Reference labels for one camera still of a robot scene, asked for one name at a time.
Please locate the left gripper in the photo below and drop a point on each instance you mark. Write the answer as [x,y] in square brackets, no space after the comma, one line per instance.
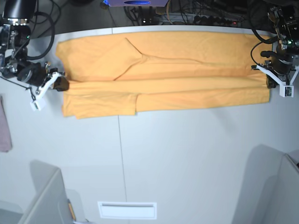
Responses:
[281,63]

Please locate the grey bin left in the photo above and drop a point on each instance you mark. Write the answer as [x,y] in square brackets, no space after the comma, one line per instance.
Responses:
[50,205]

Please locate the pink folded cloth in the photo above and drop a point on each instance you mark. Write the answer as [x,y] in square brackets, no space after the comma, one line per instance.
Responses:
[5,136]

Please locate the orange pencil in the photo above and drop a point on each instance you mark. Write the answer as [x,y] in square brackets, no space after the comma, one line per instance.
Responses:
[71,210]

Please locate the purple box with blue oval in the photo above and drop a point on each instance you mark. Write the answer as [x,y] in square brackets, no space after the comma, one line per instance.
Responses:
[127,3]

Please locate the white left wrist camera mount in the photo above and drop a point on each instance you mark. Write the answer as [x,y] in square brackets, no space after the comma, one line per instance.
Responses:
[285,82]

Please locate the black power strip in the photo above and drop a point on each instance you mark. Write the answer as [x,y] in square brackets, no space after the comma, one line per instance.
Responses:
[215,21]

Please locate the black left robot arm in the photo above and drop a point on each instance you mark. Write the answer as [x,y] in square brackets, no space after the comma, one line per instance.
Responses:
[283,17]

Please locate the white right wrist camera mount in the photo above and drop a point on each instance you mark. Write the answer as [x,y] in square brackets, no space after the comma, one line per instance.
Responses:
[39,103]

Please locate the white label plate on table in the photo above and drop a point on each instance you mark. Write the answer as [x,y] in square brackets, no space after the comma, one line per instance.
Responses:
[126,210]

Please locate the orange T-shirt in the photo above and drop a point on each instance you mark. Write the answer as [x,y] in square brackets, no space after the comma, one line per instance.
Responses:
[122,74]

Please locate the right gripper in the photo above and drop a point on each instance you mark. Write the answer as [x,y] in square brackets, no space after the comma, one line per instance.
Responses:
[35,74]

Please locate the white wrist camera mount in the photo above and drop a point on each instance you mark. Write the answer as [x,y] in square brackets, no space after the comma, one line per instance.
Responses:
[39,103]
[285,82]

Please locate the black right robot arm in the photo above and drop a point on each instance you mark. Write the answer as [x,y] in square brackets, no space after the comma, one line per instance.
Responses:
[15,35]

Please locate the grey bin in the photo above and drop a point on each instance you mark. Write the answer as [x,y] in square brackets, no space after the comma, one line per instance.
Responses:
[50,205]
[285,201]

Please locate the grey bin right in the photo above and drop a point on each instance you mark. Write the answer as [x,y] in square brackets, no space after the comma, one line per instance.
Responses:
[285,201]

